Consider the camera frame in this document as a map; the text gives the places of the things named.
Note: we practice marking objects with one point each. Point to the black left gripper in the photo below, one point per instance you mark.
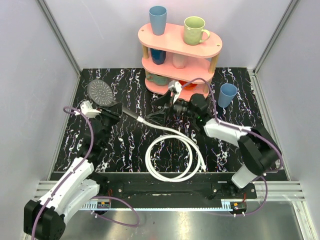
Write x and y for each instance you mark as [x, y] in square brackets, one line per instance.
[110, 113]

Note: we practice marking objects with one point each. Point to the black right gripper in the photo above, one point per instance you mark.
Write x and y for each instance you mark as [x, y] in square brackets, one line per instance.
[161, 114]

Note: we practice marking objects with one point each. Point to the grey shower head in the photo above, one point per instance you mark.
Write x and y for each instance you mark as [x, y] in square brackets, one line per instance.
[101, 94]

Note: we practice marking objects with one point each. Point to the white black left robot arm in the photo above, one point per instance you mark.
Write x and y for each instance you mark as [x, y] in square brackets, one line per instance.
[46, 218]

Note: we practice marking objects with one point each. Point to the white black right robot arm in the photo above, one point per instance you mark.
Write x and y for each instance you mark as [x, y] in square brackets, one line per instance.
[259, 150]

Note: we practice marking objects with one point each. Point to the teal ceramic mug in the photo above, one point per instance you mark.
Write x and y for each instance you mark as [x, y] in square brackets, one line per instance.
[159, 80]

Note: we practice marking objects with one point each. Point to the orange bowl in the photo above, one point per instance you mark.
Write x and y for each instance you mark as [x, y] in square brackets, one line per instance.
[189, 86]

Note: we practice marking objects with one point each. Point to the pink three-tier shelf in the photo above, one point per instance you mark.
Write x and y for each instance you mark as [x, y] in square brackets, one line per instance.
[168, 56]

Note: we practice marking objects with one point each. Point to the pink faceted cup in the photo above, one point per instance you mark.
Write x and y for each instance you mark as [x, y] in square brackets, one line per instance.
[179, 61]

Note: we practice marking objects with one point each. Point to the dark blue cup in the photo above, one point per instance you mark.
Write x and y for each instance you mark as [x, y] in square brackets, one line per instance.
[158, 56]

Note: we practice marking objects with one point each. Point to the blue cup on table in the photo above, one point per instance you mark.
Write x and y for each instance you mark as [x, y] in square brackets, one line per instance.
[226, 94]

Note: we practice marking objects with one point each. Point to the green mug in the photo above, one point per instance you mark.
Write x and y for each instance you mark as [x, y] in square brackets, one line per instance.
[194, 32]

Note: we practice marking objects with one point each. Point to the blue cup on shelf top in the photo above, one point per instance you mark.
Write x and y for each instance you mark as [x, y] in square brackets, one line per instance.
[158, 19]

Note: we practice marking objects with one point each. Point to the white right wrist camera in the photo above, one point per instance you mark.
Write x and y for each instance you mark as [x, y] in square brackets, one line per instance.
[175, 87]

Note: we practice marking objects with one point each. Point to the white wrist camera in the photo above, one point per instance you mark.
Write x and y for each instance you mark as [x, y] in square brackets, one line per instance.
[87, 109]
[175, 87]

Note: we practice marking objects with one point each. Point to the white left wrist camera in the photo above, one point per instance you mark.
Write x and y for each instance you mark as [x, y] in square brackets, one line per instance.
[87, 109]

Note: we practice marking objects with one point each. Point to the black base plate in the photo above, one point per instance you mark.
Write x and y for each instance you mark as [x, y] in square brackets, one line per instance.
[202, 191]

